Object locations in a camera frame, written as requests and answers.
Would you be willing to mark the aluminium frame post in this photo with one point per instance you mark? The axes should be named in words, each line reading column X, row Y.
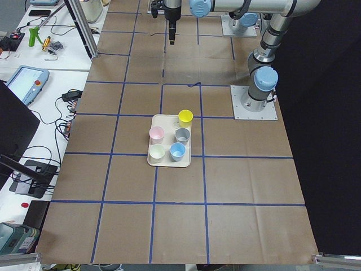
column 79, row 19

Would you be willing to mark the cream plastic tray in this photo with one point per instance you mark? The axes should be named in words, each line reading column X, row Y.
column 170, row 124

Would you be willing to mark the black power adapter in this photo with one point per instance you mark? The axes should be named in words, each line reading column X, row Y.
column 71, row 95

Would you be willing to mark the grey plastic cup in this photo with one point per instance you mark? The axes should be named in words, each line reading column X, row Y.
column 182, row 135

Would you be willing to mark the black monitor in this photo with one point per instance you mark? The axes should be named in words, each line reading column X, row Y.
column 18, row 127

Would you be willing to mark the black smartphone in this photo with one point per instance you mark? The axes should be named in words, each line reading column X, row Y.
column 39, row 13

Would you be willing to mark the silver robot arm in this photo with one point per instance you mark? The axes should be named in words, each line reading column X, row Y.
column 237, row 11
column 263, row 78

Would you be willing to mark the pink plastic cup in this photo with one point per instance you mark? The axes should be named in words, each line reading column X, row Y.
column 156, row 135

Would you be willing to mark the yellow handled screwdriver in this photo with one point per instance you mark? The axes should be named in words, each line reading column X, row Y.
column 46, row 43

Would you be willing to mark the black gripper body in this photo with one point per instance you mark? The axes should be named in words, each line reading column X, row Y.
column 172, row 13

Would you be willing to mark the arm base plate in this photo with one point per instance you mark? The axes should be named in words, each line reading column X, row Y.
column 243, row 27
column 246, row 108

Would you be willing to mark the yellow plastic cup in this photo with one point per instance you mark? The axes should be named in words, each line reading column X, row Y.
column 185, row 118

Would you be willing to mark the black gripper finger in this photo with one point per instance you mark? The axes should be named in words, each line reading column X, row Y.
column 172, row 32

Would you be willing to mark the green plastic clamp tool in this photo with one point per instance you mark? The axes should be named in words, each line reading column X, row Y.
column 33, row 36

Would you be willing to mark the blue teach pendant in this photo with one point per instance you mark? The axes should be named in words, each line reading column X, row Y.
column 27, row 82

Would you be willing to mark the blue plastic cup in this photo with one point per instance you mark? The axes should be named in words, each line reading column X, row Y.
column 177, row 151

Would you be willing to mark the pale green plastic cup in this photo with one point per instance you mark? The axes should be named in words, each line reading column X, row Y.
column 156, row 153

